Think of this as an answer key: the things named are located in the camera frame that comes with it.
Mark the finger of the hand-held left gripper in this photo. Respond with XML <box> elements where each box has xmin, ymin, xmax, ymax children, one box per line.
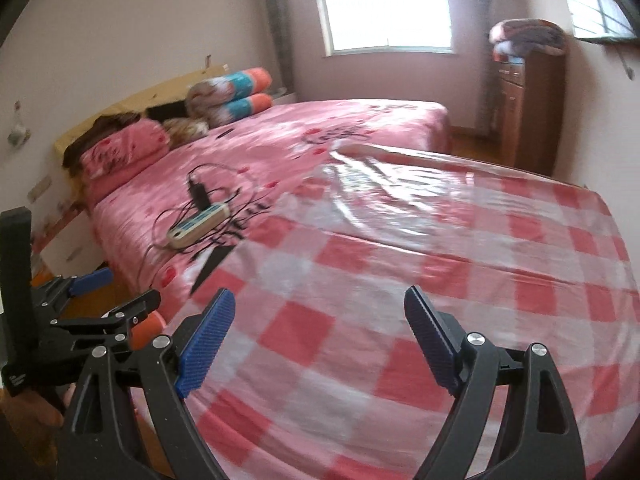
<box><xmin>32</xmin><ymin>267</ymin><xmax>115</xmax><ymax>311</ymax></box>
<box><xmin>52</xmin><ymin>289</ymin><xmax>162</xmax><ymax>348</ymax></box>

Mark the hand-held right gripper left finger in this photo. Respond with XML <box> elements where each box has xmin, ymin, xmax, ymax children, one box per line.
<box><xmin>57</xmin><ymin>287</ymin><xmax>236</xmax><ymax>480</ymax></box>

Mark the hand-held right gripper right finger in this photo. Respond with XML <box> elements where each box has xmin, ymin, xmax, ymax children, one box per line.
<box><xmin>404</xmin><ymin>285</ymin><xmax>586</xmax><ymax>480</ymax></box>

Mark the pink bin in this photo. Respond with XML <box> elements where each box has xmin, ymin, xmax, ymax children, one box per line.
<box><xmin>129</xmin><ymin>310</ymin><xmax>167</xmax><ymax>351</ymax></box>

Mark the white nightstand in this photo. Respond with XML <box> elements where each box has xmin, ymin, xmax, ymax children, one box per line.
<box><xmin>40</xmin><ymin>205</ymin><xmax>106</xmax><ymax>281</ymax></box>

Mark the pink white checkered tablecloth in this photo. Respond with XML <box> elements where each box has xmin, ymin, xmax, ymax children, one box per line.
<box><xmin>135</xmin><ymin>142</ymin><xmax>640</xmax><ymax>480</ymax></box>

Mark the white power strip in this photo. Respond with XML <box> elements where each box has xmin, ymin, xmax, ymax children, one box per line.
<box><xmin>167</xmin><ymin>203</ymin><xmax>231</xmax><ymax>250</ymax></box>

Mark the black charger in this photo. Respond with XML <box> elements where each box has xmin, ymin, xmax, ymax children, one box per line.
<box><xmin>187</xmin><ymin>172</ymin><xmax>211</xmax><ymax>211</ymax></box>

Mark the brown cloth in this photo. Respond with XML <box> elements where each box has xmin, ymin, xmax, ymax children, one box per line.
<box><xmin>65</xmin><ymin>114</ymin><xmax>143</xmax><ymax>176</ymax></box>

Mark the floral pillow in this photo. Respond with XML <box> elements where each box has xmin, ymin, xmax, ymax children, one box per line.
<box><xmin>162</xmin><ymin>117</ymin><xmax>210</xmax><ymax>148</ymax></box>

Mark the wooden headboard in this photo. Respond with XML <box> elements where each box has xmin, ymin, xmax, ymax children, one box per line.
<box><xmin>54</xmin><ymin>62</ymin><xmax>228</xmax><ymax>171</ymax></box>

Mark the black flat item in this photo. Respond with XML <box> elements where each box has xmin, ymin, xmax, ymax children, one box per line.
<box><xmin>146</xmin><ymin>101</ymin><xmax>188</xmax><ymax>121</ymax></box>

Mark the rolled blanket teal orange end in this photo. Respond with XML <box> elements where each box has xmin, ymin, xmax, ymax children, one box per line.
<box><xmin>187</xmin><ymin>66</ymin><xmax>273</xmax><ymax>106</ymax></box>
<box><xmin>207</xmin><ymin>92</ymin><xmax>276</xmax><ymax>128</ymax></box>

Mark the pink printed bedspread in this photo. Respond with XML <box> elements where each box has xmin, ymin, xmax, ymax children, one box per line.
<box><xmin>82</xmin><ymin>99</ymin><xmax>451</xmax><ymax>306</ymax></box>

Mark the wooden cabinet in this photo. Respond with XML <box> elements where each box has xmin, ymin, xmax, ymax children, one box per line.
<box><xmin>492</xmin><ymin>52</ymin><xmax>566</xmax><ymax>176</ymax></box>

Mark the grey curtain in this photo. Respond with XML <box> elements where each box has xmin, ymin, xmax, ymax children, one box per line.
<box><xmin>262</xmin><ymin>0</ymin><xmax>296</xmax><ymax>96</ymax></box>

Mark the folded grey pink blanket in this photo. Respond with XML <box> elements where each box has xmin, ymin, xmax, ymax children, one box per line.
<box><xmin>489</xmin><ymin>19</ymin><xmax>568</xmax><ymax>58</ymax></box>

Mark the large window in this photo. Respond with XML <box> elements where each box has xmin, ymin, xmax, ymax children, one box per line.
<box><xmin>310</xmin><ymin>0</ymin><xmax>456</xmax><ymax>56</ymax></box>

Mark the small side window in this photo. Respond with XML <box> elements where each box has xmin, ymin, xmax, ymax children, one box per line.
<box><xmin>557</xmin><ymin>0</ymin><xmax>640</xmax><ymax>41</ymax></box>

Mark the small wall hanging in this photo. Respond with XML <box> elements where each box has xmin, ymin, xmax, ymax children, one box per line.
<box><xmin>7</xmin><ymin>105</ymin><xmax>29</xmax><ymax>147</ymax></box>

